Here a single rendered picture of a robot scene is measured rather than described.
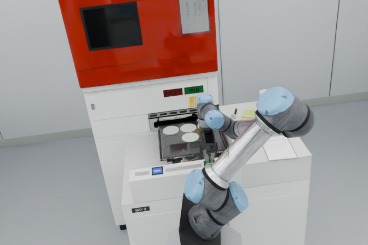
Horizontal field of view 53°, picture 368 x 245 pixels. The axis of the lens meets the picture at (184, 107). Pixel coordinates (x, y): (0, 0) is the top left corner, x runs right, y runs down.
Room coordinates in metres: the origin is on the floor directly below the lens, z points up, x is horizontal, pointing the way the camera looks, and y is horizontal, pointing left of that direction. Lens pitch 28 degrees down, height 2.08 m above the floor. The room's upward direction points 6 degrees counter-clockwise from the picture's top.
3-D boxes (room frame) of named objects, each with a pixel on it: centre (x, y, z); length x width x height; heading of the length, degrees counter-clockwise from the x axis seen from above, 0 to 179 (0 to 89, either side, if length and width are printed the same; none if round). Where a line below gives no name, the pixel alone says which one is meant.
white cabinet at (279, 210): (1.73, -0.10, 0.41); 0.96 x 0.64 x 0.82; 93
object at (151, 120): (2.05, 0.01, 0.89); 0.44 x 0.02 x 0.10; 93
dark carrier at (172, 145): (1.84, -0.02, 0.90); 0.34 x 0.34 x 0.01; 3
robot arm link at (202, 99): (1.49, -0.10, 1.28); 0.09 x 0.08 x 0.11; 12
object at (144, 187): (1.47, 0.03, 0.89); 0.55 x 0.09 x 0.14; 93
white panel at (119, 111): (2.05, 0.19, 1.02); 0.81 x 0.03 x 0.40; 93
